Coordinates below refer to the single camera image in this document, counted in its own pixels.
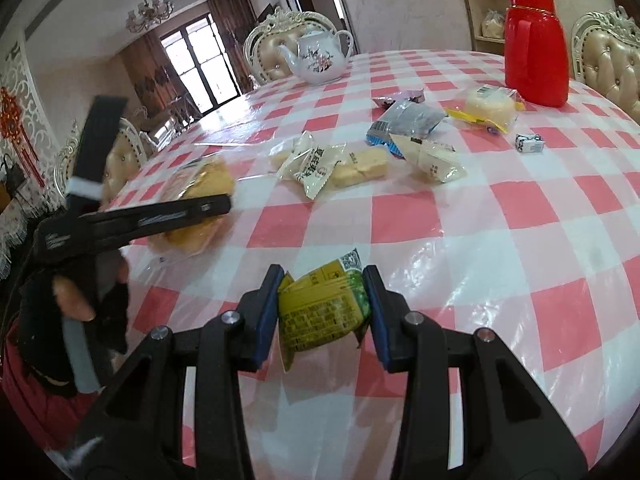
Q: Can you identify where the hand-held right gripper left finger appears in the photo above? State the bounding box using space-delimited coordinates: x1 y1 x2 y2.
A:
70 264 286 480

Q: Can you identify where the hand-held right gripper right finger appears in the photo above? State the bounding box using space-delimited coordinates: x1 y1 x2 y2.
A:
363 264 588 480

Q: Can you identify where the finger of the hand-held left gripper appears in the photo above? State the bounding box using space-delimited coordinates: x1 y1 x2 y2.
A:
125 194 233 251

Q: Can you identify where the bread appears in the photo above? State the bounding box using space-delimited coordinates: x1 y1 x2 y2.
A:
100 155 236 267

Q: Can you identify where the green yellow snack packet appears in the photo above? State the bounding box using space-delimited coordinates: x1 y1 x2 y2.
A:
277 248 373 373

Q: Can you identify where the beige tufted chair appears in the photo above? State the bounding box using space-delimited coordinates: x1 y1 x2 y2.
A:
243 6 351 86
52 120 148 201
571 6 640 121

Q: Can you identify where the red checked tablecloth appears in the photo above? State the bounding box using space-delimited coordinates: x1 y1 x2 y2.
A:
45 49 640 480

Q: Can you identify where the pale cake bar packet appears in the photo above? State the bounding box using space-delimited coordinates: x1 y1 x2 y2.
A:
269 135 301 172
327 146 390 191

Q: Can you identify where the white printed snack packet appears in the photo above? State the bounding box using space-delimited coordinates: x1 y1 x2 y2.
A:
290 131 347 202

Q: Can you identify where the balcony glass door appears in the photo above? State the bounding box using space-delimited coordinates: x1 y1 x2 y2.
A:
160 15 241 116

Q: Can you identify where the cream white snack packet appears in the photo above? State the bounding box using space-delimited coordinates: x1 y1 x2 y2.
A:
390 132 468 186

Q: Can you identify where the white lattice partition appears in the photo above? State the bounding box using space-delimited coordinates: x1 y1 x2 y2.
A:
0 25 58 221

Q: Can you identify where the brown curtain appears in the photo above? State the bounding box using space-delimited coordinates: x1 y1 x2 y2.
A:
207 0 257 95

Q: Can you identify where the blue white snack packet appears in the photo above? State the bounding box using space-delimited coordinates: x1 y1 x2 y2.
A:
366 100 447 158

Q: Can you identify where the chandelier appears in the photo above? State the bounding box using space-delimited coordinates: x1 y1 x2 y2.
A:
125 0 175 33

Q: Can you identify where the dark purple small packet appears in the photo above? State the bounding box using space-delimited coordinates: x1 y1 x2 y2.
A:
374 87 426 110

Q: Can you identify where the white floral teapot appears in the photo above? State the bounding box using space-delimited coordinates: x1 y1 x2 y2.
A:
277 30 355 86

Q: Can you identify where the small white black cube packet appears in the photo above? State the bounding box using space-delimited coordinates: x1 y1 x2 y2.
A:
515 131 545 153

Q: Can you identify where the pale cake yellow edge packet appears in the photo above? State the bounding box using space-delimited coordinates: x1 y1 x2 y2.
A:
445 85 526 135

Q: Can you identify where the clear food bag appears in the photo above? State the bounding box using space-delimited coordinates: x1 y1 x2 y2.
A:
480 9 507 40

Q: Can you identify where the red thermos jug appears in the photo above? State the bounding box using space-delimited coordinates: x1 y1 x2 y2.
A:
503 0 570 107

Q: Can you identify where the red knot wall ornament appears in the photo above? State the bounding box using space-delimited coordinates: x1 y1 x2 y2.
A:
0 87 43 188

